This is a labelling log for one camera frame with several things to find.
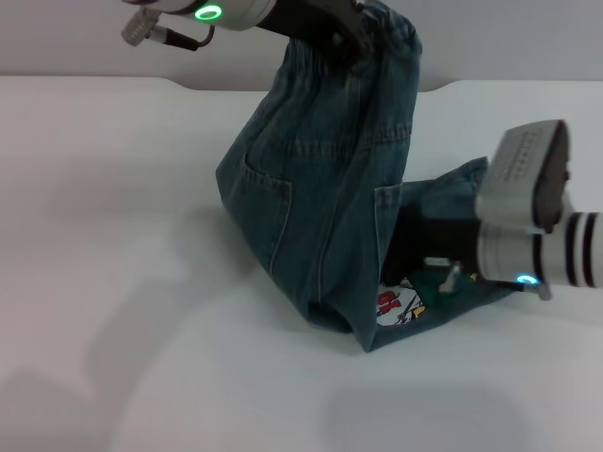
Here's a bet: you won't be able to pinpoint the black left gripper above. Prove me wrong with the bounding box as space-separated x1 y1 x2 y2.
256 0 379 73

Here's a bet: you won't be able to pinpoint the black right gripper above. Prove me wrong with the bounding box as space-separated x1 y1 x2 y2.
383 202 487 287

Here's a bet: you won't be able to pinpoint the arm cable with connector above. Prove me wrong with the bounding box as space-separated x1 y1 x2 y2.
422 255 466 297
120 8 217 52

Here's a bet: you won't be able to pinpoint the left arm cable with connector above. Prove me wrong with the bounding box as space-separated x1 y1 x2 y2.
120 8 217 52

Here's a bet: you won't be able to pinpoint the blue denim shorts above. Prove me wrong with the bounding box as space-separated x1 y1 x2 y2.
215 0 514 353

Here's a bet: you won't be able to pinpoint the right arm cable with connector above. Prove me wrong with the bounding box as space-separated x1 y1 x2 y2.
422 255 466 297

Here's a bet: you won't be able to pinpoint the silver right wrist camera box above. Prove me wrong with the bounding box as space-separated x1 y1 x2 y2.
476 119 575 235

